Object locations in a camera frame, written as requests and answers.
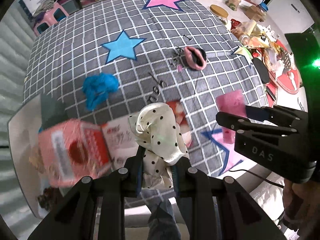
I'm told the leopard print fuzzy hat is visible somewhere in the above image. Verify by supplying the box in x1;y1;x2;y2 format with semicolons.
37;186;63;212

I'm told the white polka dot cloth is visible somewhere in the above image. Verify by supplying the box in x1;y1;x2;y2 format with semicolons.
128;101;192;190

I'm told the pink black knit hat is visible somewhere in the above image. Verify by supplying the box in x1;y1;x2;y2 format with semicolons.
184;46;207;71

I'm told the blue cloth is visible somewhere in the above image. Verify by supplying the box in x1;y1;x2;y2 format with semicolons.
82;73;119;111

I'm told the pink cardboard snack box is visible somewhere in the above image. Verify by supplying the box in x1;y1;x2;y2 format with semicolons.
39;118;138;187

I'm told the pale green curtain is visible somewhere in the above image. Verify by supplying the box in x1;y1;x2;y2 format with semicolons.
1;7;37;239

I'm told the white fabric storage box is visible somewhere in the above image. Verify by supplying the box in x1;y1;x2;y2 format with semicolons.
8;94;68;219

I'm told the round wooden lid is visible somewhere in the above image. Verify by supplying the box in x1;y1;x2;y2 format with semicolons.
210;4;228;18

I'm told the grey checkered star rug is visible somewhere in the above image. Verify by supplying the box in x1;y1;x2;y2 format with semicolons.
23;0;267;177

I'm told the pink plastic stool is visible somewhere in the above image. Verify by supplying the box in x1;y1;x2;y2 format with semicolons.
33;2;69;36

